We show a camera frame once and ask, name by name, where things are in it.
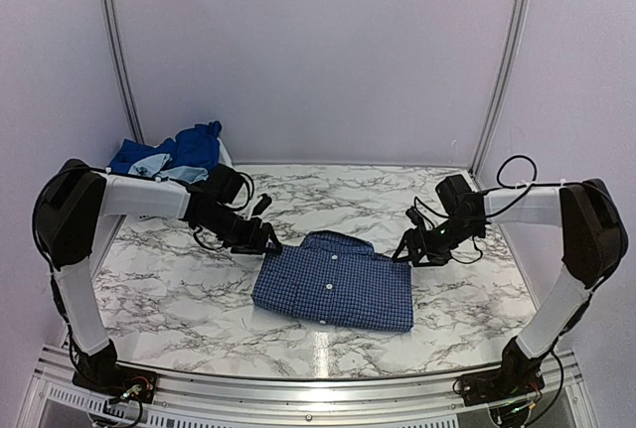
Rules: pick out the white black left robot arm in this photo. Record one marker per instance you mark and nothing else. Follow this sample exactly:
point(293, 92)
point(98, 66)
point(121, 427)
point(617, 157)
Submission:
point(69, 220)

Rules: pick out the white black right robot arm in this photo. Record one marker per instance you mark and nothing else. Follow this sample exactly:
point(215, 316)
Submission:
point(590, 242)

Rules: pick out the aluminium front frame rail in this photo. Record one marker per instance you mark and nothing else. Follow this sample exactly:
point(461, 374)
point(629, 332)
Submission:
point(184, 399)

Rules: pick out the aluminium corner post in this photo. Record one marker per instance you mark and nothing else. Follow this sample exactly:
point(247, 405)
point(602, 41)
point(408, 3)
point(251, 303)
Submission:
point(496, 102)
point(122, 77)

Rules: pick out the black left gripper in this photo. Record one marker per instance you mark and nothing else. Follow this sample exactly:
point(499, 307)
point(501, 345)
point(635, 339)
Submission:
point(251, 244)

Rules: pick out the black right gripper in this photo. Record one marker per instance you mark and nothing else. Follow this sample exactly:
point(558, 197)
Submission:
point(426, 247)

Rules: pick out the left aluminium corner post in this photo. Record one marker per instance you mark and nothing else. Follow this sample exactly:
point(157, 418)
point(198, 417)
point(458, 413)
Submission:
point(122, 77)

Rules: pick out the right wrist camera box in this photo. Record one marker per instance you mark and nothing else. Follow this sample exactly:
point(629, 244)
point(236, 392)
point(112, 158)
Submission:
point(417, 218)

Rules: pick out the right aluminium corner post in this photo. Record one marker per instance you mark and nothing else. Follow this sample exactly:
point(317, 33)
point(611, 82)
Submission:
point(496, 102)

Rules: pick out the light blue garment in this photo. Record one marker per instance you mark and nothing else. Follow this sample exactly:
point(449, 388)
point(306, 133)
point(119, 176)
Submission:
point(157, 167)

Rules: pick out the blue checked shirt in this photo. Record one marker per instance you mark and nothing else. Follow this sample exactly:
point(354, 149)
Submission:
point(335, 279)

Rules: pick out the royal blue garment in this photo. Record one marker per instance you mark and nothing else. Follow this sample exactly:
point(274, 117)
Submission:
point(197, 146)

